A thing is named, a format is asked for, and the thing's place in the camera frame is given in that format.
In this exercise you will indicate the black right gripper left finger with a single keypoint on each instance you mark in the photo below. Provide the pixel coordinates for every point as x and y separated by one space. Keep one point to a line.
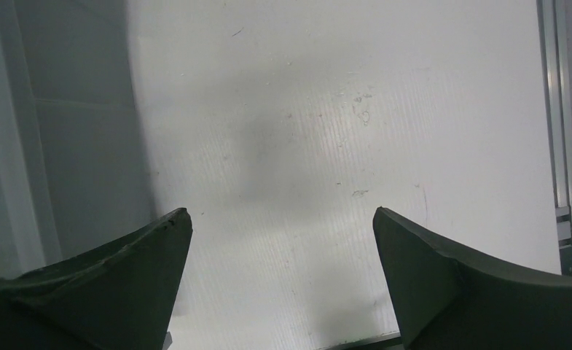
119 295

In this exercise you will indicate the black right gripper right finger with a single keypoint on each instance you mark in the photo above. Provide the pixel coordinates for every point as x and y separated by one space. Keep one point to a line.
446 295

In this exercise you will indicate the grey plastic bin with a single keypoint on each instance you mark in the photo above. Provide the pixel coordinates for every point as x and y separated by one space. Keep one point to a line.
73 171

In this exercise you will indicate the aluminium frame post right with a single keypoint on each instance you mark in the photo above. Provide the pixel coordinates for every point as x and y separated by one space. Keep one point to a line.
555 23

